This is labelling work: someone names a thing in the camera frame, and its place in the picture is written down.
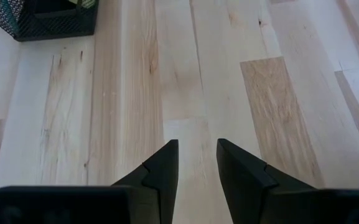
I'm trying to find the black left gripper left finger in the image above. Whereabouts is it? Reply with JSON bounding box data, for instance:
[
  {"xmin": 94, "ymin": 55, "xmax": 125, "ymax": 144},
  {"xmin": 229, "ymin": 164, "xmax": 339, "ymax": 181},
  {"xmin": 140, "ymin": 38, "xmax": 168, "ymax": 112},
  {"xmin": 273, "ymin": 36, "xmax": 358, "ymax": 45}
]
[{"xmin": 111, "ymin": 139, "xmax": 180, "ymax": 224}]

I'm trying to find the yellow eraser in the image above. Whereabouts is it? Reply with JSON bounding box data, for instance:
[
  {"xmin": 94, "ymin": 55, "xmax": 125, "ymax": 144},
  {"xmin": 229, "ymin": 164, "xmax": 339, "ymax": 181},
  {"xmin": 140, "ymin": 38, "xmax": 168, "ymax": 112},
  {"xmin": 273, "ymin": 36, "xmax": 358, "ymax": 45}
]
[{"xmin": 68, "ymin": 0, "xmax": 98, "ymax": 9}]

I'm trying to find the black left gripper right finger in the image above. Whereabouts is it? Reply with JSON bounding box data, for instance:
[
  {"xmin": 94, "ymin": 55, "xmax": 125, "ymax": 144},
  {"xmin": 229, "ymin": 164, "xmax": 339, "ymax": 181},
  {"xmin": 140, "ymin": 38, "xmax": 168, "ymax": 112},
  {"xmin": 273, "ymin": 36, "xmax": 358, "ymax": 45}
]
[{"xmin": 216, "ymin": 138, "xmax": 316, "ymax": 224}]

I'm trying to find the black mesh desk organizer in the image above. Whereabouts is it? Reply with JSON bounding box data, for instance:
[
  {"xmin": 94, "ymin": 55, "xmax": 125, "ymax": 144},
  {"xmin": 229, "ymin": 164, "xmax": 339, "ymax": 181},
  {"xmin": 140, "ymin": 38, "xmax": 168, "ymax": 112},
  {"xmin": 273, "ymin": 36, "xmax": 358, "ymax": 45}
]
[{"xmin": 0, "ymin": 0, "xmax": 100, "ymax": 42}]

